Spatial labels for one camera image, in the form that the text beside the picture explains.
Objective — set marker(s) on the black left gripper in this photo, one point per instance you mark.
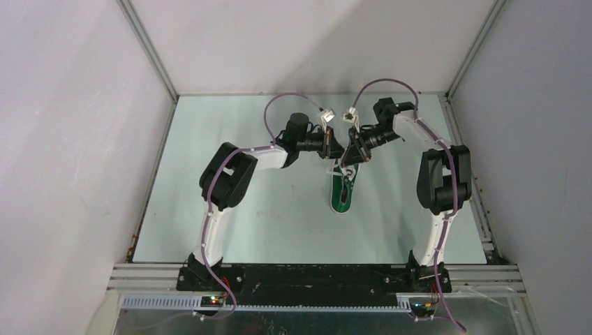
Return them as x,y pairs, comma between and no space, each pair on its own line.
331,149

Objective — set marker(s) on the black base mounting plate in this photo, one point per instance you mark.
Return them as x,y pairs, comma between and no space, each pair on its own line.
310,285

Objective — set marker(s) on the green canvas sneaker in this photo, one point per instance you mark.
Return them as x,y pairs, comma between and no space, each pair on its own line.
341,195

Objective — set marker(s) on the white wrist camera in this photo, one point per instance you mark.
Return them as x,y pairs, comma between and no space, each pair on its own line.
350,116
326,115

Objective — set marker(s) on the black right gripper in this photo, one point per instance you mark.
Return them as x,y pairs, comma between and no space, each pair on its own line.
358,151

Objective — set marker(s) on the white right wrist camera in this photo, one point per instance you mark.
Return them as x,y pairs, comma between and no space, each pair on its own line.
350,116

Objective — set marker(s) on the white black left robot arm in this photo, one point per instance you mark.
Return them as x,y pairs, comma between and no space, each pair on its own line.
226,179

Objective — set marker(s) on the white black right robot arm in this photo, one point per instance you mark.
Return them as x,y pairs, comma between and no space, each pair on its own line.
444,176

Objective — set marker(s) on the aluminium frame rail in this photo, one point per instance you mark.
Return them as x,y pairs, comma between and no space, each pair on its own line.
484,278

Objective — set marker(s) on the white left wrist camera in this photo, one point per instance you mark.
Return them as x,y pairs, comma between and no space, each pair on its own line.
326,115

